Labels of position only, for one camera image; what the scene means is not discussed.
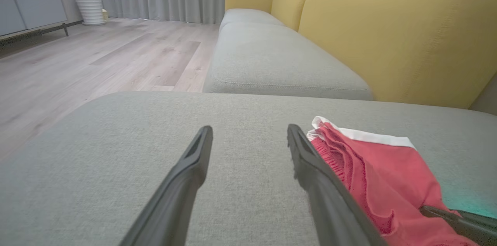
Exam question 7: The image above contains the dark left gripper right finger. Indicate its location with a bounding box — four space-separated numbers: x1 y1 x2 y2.
287 124 389 246

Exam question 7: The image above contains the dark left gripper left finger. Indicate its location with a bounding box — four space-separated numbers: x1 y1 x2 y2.
118 125 214 246

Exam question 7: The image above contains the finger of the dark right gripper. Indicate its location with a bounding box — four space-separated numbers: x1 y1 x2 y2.
450 209 497 231
419 205 497 246

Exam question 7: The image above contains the red garment with white trim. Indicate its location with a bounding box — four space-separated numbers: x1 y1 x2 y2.
307 116 480 246

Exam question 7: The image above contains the large grey sofa seat cushion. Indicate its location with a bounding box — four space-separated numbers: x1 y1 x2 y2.
203 21 373 101

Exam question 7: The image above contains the wide yellow sofa backrest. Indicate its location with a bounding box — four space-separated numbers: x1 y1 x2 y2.
298 0 497 109

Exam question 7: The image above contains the small grey sofa seat cushion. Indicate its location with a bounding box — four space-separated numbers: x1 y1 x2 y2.
219 8 286 33

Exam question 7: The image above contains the white ribbed planter pot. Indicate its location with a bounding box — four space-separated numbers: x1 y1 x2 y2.
74 0 106 26

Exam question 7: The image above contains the narrow yellow sofa backrest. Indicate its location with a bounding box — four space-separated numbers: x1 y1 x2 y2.
271 0 320 32

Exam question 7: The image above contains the grey sideboard cabinet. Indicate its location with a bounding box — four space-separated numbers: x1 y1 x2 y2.
0 0 70 43

